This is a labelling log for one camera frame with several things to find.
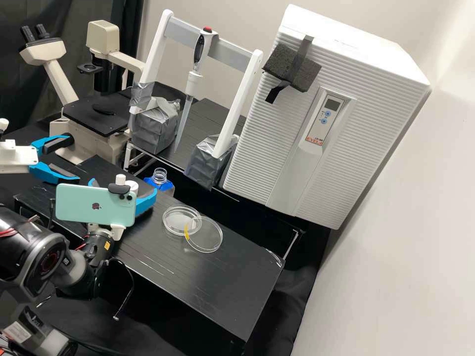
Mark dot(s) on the white incubator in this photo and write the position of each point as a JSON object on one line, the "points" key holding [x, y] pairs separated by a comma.
{"points": [[352, 40]]}

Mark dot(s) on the petri dish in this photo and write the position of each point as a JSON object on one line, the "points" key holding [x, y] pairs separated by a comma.
{"points": [[177, 218]]}

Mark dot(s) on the petri dish lid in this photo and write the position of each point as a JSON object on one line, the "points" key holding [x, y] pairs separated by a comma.
{"points": [[206, 237]]}

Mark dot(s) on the pipette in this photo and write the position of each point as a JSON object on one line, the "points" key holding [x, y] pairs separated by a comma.
{"points": [[193, 81]]}

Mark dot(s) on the incubator door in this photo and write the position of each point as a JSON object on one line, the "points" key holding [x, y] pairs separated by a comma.
{"points": [[282, 155]]}

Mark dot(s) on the white pipette stand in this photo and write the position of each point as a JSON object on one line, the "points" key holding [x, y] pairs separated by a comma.
{"points": [[237, 107]]}

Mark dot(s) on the grey taped block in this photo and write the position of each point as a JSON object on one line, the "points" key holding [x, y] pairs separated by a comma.
{"points": [[206, 163], [154, 124]]}

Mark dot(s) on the right wrist camera phone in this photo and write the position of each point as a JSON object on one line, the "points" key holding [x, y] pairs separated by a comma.
{"points": [[85, 204]]}

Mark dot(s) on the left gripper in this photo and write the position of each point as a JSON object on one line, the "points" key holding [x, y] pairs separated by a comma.
{"points": [[16, 157]]}

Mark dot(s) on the cream microscope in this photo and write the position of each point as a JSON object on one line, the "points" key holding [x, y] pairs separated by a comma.
{"points": [[89, 122]]}

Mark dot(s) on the blue bottle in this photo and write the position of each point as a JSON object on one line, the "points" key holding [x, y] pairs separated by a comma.
{"points": [[161, 181]]}

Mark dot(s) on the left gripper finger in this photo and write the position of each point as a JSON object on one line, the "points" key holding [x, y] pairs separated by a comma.
{"points": [[146, 203]]}

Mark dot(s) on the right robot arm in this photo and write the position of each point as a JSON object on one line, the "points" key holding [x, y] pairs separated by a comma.
{"points": [[41, 256]]}

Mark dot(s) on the black platform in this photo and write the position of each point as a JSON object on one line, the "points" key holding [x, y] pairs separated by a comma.
{"points": [[259, 222], [202, 122], [193, 267]]}

